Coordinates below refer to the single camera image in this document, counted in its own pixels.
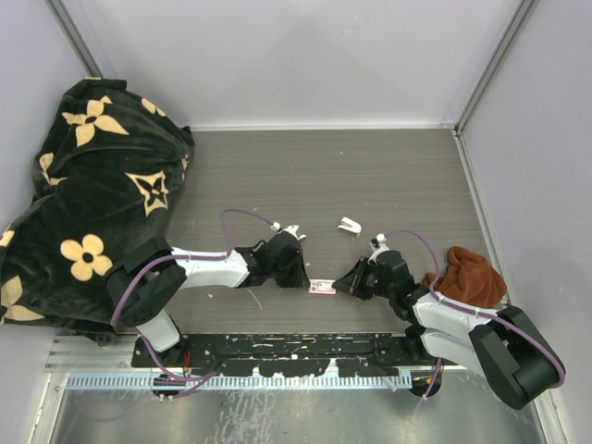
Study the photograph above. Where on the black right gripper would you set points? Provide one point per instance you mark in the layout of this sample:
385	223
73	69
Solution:
351	283

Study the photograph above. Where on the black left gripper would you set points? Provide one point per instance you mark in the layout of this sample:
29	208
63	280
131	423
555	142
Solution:
300	278

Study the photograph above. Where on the red white staple box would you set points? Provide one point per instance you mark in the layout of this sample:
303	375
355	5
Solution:
322	287

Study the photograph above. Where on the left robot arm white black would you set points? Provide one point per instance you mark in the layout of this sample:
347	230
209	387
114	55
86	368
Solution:
143	282

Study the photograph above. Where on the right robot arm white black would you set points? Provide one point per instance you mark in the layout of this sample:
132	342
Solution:
502	346

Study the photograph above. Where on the white staple remover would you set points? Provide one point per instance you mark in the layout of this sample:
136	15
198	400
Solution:
350	226

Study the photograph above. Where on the brown cloth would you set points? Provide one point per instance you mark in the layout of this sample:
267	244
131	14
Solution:
470	279

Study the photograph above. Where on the black floral blanket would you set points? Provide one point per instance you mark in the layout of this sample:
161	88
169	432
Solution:
107	178

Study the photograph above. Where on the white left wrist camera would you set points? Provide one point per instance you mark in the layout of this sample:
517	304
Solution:
295	231

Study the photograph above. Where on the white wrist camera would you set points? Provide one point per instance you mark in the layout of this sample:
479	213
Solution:
378	245
295	231

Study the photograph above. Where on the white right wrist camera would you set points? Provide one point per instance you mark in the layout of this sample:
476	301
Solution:
378	245

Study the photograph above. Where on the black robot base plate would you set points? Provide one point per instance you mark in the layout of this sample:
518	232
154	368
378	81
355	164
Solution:
291	355

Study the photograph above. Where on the white slotted cable duct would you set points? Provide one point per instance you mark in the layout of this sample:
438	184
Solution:
331	380

